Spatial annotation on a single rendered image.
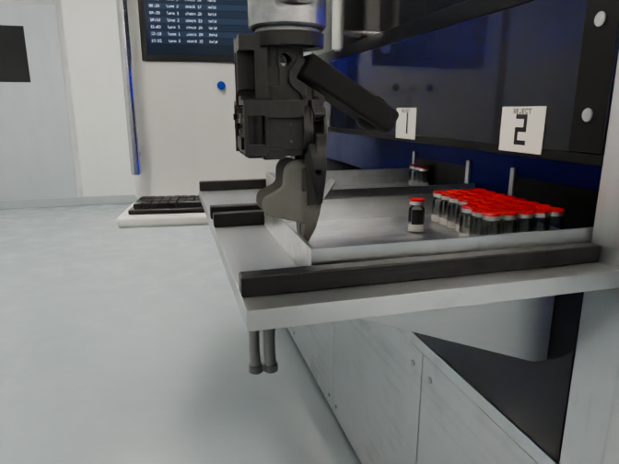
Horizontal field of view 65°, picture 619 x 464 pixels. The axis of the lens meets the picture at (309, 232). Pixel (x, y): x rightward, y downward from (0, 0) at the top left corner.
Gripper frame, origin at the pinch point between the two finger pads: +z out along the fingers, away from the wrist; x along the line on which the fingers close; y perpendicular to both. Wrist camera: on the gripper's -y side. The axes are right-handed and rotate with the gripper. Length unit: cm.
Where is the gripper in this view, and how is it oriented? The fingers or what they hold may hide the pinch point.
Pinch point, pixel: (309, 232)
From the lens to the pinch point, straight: 53.0
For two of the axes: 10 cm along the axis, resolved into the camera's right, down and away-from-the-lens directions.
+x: 2.7, 2.3, -9.3
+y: -9.6, 0.7, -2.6
